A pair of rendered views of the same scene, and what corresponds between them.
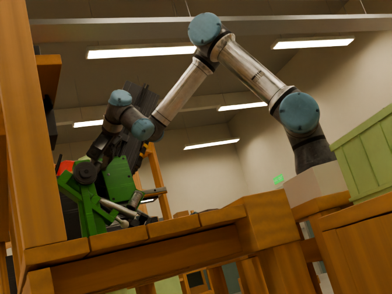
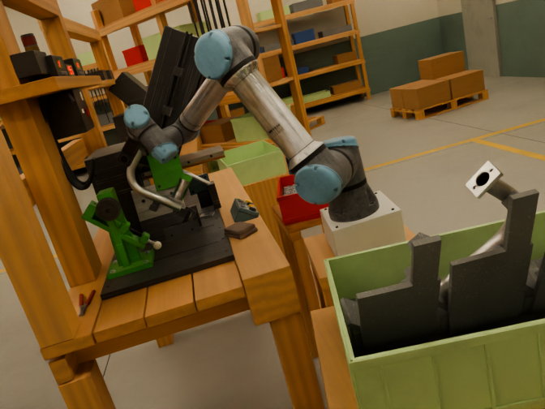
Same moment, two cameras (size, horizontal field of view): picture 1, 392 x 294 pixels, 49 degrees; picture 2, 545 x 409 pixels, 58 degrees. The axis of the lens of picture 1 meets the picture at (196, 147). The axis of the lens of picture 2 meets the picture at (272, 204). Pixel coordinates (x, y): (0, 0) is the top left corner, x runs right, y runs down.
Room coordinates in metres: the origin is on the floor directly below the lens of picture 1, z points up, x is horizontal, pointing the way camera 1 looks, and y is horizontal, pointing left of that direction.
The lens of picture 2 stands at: (0.04, -0.63, 1.46)
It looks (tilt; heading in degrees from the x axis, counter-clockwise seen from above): 17 degrees down; 20
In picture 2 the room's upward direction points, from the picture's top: 14 degrees counter-clockwise
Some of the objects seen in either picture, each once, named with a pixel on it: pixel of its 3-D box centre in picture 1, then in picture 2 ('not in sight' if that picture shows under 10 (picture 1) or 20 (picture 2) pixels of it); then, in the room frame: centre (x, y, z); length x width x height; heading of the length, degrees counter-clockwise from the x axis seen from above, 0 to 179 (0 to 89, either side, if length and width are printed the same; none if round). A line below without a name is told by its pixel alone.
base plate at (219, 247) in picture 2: not in sight; (169, 225); (1.72, 0.44, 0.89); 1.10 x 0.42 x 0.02; 27
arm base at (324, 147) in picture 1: (313, 155); (349, 195); (1.42, -0.37, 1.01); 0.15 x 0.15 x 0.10
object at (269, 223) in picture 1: (179, 255); (239, 220); (1.85, 0.19, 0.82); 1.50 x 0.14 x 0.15; 27
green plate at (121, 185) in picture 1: (116, 181); (164, 159); (1.69, 0.35, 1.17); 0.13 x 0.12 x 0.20; 27
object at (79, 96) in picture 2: (37, 127); (67, 113); (1.53, 0.57, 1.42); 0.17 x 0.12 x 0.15; 27
